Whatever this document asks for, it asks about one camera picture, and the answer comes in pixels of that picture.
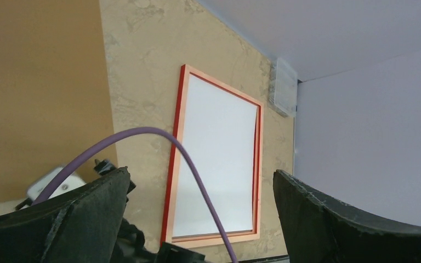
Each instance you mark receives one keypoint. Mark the brown cardboard backing board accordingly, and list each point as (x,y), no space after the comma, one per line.
(54,93)

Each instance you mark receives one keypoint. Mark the clear plastic organizer box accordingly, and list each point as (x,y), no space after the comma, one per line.
(283,88)

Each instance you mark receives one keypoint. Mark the landscape photo print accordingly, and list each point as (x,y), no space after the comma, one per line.
(219,127)

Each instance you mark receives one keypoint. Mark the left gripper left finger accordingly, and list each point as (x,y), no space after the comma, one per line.
(78,226)

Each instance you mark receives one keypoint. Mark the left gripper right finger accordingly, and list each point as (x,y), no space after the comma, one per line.
(320,228)

